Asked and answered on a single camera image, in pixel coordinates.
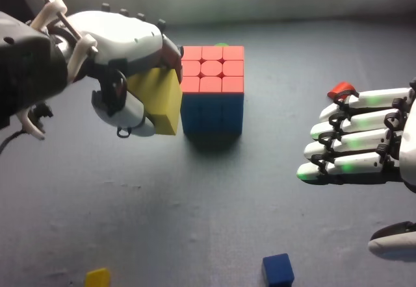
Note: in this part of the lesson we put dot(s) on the large yellow cube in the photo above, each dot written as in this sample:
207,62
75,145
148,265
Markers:
162,105

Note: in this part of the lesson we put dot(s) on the Rubik's cube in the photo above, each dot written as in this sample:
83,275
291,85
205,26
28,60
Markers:
211,111

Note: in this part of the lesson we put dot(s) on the small blue cube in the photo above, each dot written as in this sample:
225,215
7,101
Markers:
278,269

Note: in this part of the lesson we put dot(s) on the red half-cylinder block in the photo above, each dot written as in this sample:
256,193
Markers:
341,89

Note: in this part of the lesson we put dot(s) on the green cylinder block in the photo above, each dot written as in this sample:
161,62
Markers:
221,44

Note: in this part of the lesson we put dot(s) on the grey table cloth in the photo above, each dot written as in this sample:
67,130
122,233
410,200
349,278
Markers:
195,219

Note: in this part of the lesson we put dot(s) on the small yellow cube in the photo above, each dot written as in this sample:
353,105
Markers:
97,278

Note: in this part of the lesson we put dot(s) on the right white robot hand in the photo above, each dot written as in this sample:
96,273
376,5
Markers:
357,137

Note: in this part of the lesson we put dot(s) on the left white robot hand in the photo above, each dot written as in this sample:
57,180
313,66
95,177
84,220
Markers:
123,37

